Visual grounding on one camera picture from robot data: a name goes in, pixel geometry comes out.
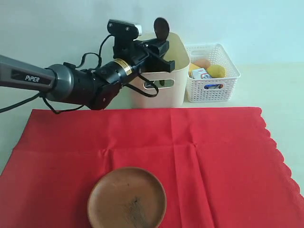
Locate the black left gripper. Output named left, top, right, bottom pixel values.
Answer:
left=113, top=39, right=175, bottom=73

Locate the brown round plate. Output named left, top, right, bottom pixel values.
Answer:
left=87, top=167, right=167, bottom=228

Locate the blue white milk carton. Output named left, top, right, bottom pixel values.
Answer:
left=190, top=68, right=223, bottom=89

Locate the red table cloth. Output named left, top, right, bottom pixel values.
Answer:
left=0, top=107, right=304, bottom=228

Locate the white perforated plastic basket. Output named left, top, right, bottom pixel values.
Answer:
left=185, top=44, right=240, bottom=103

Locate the yellow lemon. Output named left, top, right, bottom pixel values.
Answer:
left=207, top=65, right=226, bottom=78

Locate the brown egg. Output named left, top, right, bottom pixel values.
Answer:
left=193, top=58, right=211, bottom=69

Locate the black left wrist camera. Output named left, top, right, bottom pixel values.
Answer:
left=107, top=19, right=143, bottom=48

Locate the cream plastic storage bin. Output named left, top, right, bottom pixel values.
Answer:
left=130, top=32, right=190, bottom=108

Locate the yellow cheese wedge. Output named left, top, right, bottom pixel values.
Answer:
left=188, top=63, right=200, bottom=77

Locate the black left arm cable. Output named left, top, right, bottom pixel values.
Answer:
left=0, top=34, right=159, bottom=114

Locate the dark wooden spoon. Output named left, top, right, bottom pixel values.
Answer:
left=153, top=17, right=170, bottom=41

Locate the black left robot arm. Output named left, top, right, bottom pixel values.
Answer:
left=0, top=38, right=175, bottom=114

